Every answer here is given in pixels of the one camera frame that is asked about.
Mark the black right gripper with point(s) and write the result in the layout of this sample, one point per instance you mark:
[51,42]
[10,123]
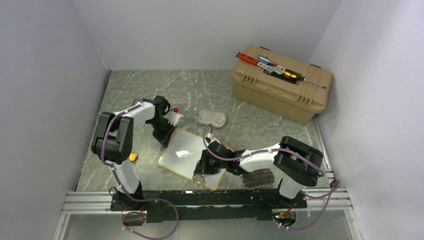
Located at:
[203,168]

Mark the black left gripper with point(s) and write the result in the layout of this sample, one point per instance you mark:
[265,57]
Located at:
[163,139]

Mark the yellow framed whiteboard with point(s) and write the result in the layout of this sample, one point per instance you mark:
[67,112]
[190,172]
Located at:
[183,152]

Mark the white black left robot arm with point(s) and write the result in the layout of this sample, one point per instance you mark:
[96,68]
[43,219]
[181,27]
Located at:
[114,134]

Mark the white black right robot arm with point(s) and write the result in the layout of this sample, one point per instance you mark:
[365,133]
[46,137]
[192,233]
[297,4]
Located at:
[300,162]

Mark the yellow black sponge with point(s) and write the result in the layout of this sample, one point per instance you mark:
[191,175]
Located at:
[133,157]

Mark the grey silver scrubbing sponge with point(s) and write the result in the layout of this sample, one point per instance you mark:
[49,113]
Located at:
[215,118]

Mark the dark wavy foam sponge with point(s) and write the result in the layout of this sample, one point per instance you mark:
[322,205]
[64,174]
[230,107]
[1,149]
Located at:
[261,178]

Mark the tan plastic toolbox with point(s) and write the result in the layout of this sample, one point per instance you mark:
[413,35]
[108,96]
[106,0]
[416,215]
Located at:
[296,100]

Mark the blue red screwdriver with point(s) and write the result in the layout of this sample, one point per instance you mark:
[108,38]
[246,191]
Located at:
[266,61]

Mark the yellow black screwdriver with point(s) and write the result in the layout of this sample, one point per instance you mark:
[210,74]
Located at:
[292,75]

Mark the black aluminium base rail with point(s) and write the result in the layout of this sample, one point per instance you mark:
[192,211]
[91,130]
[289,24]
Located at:
[165,205]

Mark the red handled adjustable wrench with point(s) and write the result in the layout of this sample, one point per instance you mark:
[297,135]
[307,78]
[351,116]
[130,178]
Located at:
[250,60]

